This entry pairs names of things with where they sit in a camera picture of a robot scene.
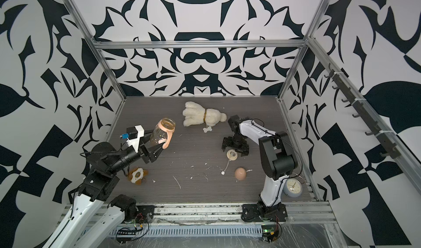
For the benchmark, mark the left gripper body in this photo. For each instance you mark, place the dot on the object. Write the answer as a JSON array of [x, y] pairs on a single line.
[[144, 155]]

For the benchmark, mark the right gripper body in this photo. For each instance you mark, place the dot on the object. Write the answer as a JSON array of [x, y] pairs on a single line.
[[236, 143]]

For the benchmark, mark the cream lid with straw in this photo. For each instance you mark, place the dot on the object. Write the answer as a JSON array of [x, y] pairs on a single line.
[[232, 155]]

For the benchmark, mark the clear baby bottle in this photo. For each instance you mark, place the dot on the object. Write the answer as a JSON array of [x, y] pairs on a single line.
[[163, 132]]

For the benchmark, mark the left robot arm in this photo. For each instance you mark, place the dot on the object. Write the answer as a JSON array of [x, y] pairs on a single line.
[[96, 188]]

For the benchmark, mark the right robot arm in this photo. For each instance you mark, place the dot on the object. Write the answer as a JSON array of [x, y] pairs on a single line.
[[276, 154]]

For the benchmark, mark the brown white small toy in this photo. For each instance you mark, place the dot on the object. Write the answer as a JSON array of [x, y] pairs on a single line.
[[137, 175]]

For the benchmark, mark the pink bottle cap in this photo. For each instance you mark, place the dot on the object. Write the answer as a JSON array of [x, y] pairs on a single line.
[[240, 174]]

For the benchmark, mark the white bone tag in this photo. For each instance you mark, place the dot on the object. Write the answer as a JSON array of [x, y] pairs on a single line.
[[207, 129]]

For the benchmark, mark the white plush dog toy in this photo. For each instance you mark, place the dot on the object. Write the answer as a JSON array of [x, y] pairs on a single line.
[[195, 114]]

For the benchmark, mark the grey alarm clock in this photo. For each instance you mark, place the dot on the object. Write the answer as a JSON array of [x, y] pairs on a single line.
[[293, 188]]

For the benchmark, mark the left electronics board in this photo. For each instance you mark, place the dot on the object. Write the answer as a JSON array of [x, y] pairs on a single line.
[[125, 235]]

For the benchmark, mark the electronics board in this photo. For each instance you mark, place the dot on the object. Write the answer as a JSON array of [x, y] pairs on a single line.
[[125, 235], [271, 233]]

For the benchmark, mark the right electronics board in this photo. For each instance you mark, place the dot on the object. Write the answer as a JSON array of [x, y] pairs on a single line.
[[271, 233]]

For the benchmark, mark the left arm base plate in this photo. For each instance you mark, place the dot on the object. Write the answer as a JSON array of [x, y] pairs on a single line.
[[140, 213]]

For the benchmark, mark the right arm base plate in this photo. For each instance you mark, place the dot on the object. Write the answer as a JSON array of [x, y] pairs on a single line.
[[261, 213]]

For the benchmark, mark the black wall hook rail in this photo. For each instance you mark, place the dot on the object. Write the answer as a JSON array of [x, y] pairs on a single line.
[[366, 113]]

